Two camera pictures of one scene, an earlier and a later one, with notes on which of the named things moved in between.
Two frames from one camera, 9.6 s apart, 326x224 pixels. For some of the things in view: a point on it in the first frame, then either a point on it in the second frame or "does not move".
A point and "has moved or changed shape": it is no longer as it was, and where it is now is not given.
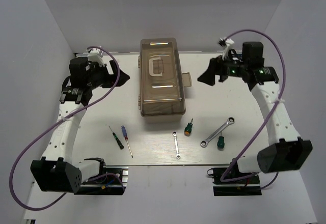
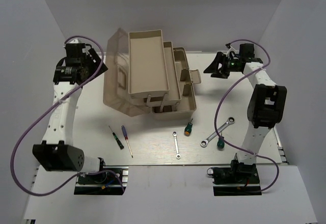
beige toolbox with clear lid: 161,81 has moved or changed shape
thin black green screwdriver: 117,139 does not move
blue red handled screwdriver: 126,136 does not move
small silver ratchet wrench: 178,156 does not move
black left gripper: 111,79 to 96,64
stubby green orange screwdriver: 188,128 does not move
